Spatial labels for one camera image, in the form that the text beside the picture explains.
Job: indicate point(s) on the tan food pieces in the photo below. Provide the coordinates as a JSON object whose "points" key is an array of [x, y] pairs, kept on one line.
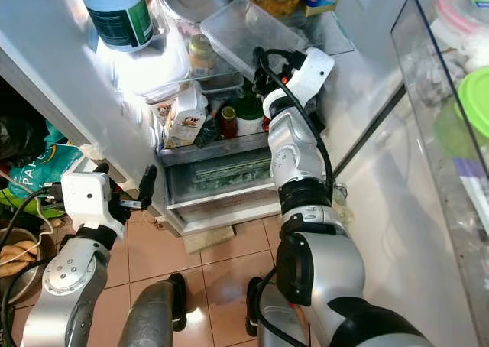
{"points": [[17, 255]]}

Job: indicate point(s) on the white jar green label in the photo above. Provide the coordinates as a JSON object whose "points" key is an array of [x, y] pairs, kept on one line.
{"points": [[118, 18]]}

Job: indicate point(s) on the glass fridge shelf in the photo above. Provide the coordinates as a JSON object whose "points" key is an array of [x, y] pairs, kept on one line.
{"points": [[332, 30]]}

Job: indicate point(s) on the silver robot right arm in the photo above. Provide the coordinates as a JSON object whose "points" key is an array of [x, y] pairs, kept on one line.
{"points": [[298, 148]]}

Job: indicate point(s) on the black plastic bag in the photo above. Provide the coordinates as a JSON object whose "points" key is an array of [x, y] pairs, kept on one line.
{"points": [[19, 129]]}

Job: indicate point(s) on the teal printed paper bag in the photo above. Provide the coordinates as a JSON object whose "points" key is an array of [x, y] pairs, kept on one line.
{"points": [[38, 171]]}

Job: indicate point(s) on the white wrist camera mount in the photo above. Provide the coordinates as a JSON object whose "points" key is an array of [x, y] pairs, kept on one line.
{"points": [[309, 72], [88, 202]]}

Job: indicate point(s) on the clear fridge shelf tray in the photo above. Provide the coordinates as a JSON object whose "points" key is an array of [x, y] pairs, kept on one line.
{"points": [[221, 148]]}

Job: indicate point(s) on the white tub green lid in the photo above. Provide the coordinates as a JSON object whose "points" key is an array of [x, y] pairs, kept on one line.
{"points": [[250, 118]]}

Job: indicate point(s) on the steel bowl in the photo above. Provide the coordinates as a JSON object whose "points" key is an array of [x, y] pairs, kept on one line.
{"points": [[15, 282]]}

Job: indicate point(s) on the white plastic food box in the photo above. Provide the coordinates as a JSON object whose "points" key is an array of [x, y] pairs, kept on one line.
{"points": [[149, 72]]}

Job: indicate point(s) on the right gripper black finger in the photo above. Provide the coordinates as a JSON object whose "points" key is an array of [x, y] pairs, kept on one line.
{"points": [[261, 61]]}

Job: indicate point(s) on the silver robot leg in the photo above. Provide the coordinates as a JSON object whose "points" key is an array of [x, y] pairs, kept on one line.
{"points": [[153, 316], [275, 320]]}

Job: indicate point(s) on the clear crisper drawer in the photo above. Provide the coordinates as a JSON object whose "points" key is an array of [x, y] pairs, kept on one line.
{"points": [[221, 180]]}

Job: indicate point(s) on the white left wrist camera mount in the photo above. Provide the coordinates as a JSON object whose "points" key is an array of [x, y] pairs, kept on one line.
{"points": [[88, 202]]}

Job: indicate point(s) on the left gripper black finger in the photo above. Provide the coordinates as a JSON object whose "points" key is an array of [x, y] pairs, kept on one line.
{"points": [[148, 186]]}

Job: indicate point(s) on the round box green lid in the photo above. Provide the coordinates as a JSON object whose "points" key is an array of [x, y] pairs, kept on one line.
{"points": [[475, 102]]}

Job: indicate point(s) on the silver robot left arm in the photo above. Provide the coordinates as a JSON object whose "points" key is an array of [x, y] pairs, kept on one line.
{"points": [[69, 278]]}

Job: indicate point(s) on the clear plastic food container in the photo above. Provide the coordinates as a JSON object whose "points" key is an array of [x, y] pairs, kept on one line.
{"points": [[244, 34]]}

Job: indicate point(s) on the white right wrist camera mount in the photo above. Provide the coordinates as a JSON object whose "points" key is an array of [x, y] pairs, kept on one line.
{"points": [[309, 72]]}

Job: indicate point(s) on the dark leafy vegetable bag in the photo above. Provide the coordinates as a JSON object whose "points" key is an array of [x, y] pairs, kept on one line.
{"points": [[208, 133]]}

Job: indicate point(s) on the pale support block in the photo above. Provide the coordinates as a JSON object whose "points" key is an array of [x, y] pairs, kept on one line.
{"points": [[208, 238]]}

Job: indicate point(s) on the white milk carton cow print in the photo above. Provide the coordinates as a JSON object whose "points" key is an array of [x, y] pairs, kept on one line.
{"points": [[183, 118]]}

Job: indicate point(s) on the small glass jar yellow lid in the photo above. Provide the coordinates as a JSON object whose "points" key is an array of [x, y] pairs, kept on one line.
{"points": [[202, 55]]}

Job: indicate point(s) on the silver robot right leg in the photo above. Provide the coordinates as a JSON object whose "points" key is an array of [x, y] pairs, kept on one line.
{"points": [[275, 320]]}

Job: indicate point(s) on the round box pink lid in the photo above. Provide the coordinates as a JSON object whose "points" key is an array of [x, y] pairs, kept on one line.
{"points": [[462, 11]]}

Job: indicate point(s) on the white fridge door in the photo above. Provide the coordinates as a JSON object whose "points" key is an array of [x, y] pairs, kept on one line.
{"points": [[390, 225]]}

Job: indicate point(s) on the silver robot left leg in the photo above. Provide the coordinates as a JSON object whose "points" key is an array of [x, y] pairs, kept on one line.
{"points": [[153, 316]]}

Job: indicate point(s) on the clear fridge door bin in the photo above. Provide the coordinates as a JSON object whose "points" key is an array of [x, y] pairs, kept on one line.
{"points": [[428, 133]]}

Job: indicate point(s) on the white fridge cabinet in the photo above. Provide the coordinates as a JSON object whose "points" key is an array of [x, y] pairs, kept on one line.
{"points": [[61, 79]]}

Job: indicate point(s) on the small red jar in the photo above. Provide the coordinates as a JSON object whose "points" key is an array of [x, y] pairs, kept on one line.
{"points": [[228, 123]]}

